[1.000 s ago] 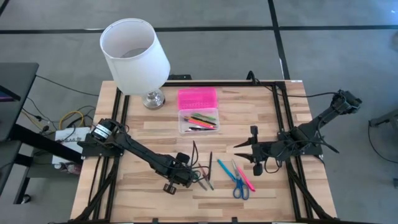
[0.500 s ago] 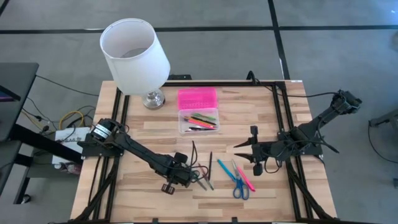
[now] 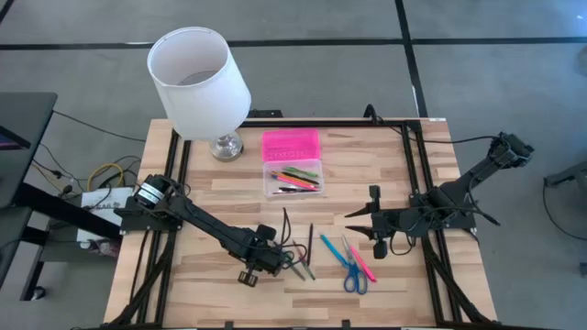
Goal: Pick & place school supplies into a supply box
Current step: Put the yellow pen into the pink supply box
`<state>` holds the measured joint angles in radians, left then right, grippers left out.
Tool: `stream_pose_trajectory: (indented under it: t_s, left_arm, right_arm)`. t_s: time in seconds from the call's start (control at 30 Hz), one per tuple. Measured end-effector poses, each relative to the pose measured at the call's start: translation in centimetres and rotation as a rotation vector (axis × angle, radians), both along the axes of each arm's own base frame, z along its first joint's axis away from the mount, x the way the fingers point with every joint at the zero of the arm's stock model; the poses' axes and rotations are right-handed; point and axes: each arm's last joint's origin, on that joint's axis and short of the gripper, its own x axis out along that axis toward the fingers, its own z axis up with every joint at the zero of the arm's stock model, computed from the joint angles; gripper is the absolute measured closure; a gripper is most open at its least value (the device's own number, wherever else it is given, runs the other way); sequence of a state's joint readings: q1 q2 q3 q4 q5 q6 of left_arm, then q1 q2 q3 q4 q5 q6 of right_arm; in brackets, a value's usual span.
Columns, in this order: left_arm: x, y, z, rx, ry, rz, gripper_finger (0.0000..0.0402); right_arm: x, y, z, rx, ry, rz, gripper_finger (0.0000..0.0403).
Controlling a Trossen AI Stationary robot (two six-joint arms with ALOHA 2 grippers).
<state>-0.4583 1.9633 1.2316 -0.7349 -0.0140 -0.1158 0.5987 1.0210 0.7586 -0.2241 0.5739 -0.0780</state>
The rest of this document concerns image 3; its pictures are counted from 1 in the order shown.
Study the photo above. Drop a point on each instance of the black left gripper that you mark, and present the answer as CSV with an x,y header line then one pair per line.
x,y
266,259

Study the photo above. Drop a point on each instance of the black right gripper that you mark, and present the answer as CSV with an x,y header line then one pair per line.
x,y
383,222

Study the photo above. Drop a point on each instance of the grey capped pen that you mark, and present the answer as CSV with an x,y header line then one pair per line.
x,y
298,274

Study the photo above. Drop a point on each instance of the matte black pen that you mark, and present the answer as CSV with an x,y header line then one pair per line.
x,y
310,245

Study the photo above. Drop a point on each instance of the pink highlighter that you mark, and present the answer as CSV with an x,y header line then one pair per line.
x,y
362,263

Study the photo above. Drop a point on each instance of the light blue pen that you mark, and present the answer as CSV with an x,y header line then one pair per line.
x,y
331,249

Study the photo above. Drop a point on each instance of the dark brown pen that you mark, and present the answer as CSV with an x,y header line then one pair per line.
x,y
307,179

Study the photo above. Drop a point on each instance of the slim black pen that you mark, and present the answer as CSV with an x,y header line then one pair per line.
x,y
293,189

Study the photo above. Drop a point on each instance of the pink pen with blue tip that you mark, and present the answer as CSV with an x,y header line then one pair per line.
x,y
298,183

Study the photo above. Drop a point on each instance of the translucent green pen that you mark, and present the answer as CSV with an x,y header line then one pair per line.
x,y
302,172

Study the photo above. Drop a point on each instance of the orange pencil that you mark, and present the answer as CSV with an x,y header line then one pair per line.
x,y
284,176

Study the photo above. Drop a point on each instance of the clear box with pink lid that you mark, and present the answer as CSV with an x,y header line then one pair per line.
x,y
291,144

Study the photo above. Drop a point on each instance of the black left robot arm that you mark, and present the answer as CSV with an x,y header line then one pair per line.
x,y
206,222

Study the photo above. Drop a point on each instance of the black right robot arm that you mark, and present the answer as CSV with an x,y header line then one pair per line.
x,y
458,197

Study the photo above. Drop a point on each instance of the white cardboard box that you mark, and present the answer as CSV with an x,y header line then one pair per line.
x,y
114,192

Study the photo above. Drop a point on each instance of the black power strip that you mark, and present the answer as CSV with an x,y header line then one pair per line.
x,y
270,113

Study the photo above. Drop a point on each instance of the white shade silver table lamp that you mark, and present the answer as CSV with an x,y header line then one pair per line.
x,y
202,101

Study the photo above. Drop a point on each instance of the grey chair base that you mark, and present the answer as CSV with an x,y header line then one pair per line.
x,y
568,175

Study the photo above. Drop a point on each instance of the black diagonal stand beam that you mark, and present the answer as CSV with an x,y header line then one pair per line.
x,y
55,208

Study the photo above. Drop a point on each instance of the black caster wheel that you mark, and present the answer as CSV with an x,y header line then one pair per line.
x,y
39,292

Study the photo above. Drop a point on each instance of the dark monitor screen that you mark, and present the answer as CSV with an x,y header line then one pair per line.
x,y
11,139

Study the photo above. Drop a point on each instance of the black rail clamp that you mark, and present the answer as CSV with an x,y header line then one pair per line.
x,y
228,326
346,324

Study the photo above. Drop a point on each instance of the black aluminium table frame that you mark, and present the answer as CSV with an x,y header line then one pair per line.
x,y
321,123

